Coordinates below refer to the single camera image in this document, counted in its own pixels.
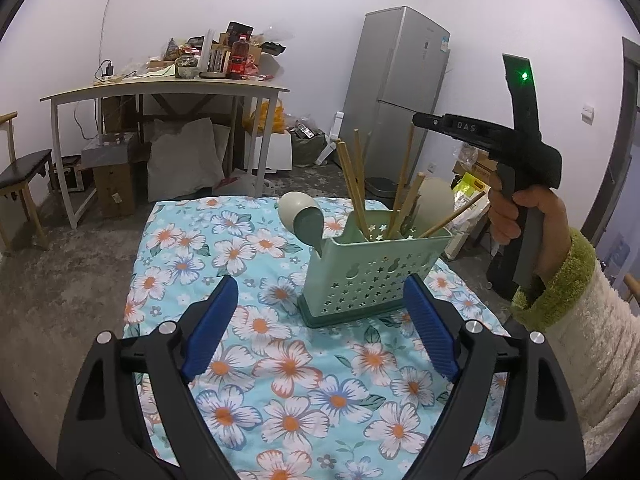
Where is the white upright board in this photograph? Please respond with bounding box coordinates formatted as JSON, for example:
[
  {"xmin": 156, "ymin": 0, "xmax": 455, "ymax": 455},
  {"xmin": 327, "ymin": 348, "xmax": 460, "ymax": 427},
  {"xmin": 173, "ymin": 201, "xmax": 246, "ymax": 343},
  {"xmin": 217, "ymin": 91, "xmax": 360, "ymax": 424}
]
[{"xmin": 199, "ymin": 30, "xmax": 217, "ymax": 75}]

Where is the dark green plastic spoon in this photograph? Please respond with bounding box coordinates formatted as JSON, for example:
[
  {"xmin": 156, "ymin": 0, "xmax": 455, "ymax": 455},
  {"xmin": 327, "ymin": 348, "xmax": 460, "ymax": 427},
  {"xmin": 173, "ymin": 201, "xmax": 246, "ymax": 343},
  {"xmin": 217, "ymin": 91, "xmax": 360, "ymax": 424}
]
[{"xmin": 293, "ymin": 208, "xmax": 328, "ymax": 258}]

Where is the yellow plastic bag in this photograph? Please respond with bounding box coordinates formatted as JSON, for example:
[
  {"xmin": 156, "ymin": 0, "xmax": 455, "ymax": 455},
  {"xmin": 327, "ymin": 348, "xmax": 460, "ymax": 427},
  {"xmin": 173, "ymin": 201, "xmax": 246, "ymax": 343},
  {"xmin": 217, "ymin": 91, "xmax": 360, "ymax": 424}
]
[{"xmin": 243, "ymin": 100, "xmax": 288, "ymax": 133}]

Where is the white plastic panel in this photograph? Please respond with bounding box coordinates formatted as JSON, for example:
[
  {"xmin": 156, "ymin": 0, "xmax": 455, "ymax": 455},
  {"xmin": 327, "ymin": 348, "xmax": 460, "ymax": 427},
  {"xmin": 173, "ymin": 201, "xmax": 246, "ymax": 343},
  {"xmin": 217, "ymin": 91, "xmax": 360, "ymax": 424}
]
[{"xmin": 315, "ymin": 111, "xmax": 347, "ymax": 166}]

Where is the clear plastic bag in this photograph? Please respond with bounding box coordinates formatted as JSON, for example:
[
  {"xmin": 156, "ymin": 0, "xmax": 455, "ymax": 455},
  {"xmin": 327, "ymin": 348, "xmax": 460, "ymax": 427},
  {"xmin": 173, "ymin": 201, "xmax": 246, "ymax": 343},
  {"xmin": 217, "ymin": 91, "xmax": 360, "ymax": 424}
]
[{"xmin": 456, "ymin": 141, "xmax": 483, "ymax": 167}]

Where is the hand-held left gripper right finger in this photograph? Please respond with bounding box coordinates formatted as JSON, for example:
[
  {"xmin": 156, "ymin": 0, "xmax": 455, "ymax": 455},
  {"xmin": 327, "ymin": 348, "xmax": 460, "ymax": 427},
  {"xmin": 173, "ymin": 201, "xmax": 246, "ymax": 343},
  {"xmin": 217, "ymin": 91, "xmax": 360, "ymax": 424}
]
[{"xmin": 402, "ymin": 272, "xmax": 587, "ymax": 480}]

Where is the dark door frame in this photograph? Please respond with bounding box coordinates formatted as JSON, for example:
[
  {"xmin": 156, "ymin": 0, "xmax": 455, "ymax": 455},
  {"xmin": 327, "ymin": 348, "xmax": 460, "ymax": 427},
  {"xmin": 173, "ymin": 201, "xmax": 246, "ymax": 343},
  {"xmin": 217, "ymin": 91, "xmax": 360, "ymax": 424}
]
[{"xmin": 582, "ymin": 36, "xmax": 640, "ymax": 248}]

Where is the white sack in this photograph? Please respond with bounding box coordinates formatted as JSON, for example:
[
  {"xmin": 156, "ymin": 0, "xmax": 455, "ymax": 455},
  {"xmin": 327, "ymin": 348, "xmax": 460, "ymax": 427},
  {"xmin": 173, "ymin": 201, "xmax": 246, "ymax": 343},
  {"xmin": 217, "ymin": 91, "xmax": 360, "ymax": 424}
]
[{"xmin": 147, "ymin": 117, "xmax": 231, "ymax": 203}]

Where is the small brown cardboard box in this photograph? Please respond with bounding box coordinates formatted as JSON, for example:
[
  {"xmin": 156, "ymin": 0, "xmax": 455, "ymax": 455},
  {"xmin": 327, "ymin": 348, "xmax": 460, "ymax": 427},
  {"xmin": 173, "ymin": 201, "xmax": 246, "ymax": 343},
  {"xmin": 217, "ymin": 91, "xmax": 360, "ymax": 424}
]
[{"xmin": 92, "ymin": 160, "xmax": 138, "ymax": 218}]

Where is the silver refrigerator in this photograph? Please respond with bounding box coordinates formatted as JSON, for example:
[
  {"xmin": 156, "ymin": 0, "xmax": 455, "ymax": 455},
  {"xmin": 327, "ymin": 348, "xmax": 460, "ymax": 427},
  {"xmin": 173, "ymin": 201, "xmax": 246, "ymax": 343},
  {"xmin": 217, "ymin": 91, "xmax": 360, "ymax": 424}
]
[{"xmin": 337, "ymin": 6, "xmax": 451, "ymax": 183}]

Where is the grey lidded bin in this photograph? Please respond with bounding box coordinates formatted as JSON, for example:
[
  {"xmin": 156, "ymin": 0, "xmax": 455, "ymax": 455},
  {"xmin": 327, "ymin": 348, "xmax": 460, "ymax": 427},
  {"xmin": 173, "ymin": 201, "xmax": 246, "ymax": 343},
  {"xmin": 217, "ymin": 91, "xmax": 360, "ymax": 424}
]
[{"xmin": 364, "ymin": 176, "xmax": 402, "ymax": 206}]

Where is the bundle of wooden chopsticks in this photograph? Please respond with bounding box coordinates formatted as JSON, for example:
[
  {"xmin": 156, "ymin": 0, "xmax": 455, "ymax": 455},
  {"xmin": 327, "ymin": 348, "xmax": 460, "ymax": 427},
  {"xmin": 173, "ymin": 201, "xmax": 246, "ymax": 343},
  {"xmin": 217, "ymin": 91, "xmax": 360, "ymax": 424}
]
[{"xmin": 336, "ymin": 122, "xmax": 487, "ymax": 241}]

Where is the person's right hand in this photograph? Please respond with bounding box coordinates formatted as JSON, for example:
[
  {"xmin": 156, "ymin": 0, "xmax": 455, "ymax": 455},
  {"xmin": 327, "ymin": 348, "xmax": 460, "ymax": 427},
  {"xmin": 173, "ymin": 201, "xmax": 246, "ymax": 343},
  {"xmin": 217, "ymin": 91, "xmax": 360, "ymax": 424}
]
[{"xmin": 487, "ymin": 185, "xmax": 573, "ymax": 281}]

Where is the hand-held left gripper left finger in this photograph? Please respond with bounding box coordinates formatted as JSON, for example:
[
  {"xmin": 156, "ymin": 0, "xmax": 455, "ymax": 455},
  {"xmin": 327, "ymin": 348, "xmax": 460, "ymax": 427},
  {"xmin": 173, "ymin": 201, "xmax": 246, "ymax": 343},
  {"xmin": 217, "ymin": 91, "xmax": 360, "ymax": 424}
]
[{"xmin": 56, "ymin": 275, "xmax": 240, "ymax": 480}]

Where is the white-framed wooden desk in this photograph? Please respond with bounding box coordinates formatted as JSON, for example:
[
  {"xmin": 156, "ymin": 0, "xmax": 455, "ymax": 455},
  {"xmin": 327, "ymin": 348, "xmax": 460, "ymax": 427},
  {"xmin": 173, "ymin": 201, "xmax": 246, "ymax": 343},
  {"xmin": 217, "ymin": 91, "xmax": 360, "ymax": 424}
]
[{"xmin": 40, "ymin": 77, "xmax": 291, "ymax": 231}]

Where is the floor bag with red contents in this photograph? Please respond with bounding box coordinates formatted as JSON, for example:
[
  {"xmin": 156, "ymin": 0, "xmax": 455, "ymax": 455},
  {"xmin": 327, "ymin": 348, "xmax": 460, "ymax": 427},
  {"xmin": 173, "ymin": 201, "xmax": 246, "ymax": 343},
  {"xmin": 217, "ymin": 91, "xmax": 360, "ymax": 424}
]
[{"xmin": 220, "ymin": 170, "xmax": 263, "ymax": 197}]

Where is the floral blue cloth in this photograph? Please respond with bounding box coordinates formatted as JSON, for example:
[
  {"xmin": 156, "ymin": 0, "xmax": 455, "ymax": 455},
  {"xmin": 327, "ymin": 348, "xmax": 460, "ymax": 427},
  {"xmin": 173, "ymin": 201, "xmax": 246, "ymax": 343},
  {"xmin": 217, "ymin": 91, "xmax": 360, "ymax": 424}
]
[{"xmin": 122, "ymin": 195, "xmax": 511, "ymax": 480}]

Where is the round glass jar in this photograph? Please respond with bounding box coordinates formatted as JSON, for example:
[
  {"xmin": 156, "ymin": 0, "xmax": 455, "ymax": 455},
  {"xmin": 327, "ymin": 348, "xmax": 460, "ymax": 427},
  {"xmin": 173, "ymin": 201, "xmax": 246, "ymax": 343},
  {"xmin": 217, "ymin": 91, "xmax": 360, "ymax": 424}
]
[{"xmin": 175, "ymin": 54, "xmax": 201, "ymax": 80}]

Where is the green perforated utensil holder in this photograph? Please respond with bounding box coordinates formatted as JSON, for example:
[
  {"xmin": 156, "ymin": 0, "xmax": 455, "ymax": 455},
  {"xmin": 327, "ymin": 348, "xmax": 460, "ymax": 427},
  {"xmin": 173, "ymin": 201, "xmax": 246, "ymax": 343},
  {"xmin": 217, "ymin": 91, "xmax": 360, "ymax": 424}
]
[{"xmin": 298, "ymin": 210, "xmax": 453, "ymax": 329}]

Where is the black carton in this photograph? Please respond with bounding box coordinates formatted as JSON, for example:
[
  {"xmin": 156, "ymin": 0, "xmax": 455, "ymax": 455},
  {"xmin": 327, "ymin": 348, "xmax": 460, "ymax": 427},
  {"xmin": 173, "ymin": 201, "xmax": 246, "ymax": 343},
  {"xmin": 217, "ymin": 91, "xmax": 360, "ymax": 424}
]
[{"xmin": 225, "ymin": 21, "xmax": 255, "ymax": 43}]

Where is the white foam box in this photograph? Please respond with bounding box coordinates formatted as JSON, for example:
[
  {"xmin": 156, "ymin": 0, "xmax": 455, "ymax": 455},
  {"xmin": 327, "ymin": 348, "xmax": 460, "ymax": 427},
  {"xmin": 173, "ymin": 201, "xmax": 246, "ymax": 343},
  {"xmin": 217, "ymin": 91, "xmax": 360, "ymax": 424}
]
[{"xmin": 245, "ymin": 130, "xmax": 293, "ymax": 173}]

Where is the large brown cardboard box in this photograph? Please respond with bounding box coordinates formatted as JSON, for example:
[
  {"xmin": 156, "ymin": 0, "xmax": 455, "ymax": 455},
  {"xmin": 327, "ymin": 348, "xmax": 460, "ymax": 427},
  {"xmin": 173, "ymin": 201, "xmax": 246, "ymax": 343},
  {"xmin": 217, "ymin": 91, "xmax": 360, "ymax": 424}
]
[{"xmin": 102, "ymin": 95, "xmax": 141, "ymax": 133}]

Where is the black equipment case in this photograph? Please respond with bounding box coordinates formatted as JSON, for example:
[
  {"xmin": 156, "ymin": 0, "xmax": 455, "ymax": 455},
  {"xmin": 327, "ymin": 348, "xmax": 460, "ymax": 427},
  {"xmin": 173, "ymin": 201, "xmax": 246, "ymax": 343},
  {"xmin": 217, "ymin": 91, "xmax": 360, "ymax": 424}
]
[{"xmin": 49, "ymin": 155, "xmax": 87, "ymax": 194}]

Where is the olive green bag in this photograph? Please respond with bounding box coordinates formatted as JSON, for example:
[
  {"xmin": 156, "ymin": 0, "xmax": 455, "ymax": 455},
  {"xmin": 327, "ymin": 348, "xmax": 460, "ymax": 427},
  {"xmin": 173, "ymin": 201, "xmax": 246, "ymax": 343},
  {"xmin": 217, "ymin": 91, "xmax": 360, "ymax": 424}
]
[{"xmin": 291, "ymin": 120, "xmax": 328, "ymax": 167}]

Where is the rack of small bottles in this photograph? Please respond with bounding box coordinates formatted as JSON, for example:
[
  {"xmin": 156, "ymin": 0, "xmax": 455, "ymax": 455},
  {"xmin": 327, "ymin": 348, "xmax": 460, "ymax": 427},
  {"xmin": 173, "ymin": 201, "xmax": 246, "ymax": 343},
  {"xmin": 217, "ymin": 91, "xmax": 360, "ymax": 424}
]
[{"xmin": 209, "ymin": 45, "xmax": 232, "ymax": 75}]

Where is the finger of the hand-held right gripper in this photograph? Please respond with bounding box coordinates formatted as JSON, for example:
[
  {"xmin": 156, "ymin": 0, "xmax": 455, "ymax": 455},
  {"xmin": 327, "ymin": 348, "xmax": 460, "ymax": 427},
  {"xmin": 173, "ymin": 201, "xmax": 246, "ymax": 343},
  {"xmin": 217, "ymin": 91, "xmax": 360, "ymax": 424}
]
[{"xmin": 412, "ymin": 111, "xmax": 506, "ymax": 150}]

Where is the person's right forearm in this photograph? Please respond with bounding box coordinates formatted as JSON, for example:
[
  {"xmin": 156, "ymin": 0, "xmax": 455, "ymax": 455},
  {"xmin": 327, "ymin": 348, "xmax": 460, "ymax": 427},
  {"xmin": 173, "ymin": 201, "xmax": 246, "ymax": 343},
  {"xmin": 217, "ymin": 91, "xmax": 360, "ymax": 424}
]
[{"xmin": 510, "ymin": 227, "xmax": 640, "ymax": 471}]

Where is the open cardboard box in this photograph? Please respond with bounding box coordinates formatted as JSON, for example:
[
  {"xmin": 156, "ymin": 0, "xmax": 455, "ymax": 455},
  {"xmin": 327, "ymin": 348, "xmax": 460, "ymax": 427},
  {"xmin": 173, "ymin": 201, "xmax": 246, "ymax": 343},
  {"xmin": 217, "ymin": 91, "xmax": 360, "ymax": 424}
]
[{"xmin": 452, "ymin": 152, "xmax": 501, "ymax": 181}]

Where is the wooden chair with black seat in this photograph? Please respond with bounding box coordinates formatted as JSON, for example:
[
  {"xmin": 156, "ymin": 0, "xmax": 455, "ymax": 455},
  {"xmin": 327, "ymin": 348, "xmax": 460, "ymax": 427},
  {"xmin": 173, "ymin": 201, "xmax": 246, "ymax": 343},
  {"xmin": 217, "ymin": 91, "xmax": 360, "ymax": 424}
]
[{"xmin": 0, "ymin": 111, "xmax": 55, "ymax": 256}]

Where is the yellow-green rice bag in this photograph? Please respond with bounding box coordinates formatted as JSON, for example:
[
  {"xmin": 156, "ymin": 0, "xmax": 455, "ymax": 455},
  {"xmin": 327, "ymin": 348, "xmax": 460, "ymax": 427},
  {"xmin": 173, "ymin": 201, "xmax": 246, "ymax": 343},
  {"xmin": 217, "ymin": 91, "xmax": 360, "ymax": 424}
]
[{"xmin": 445, "ymin": 172, "xmax": 492, "ymax": 261}]

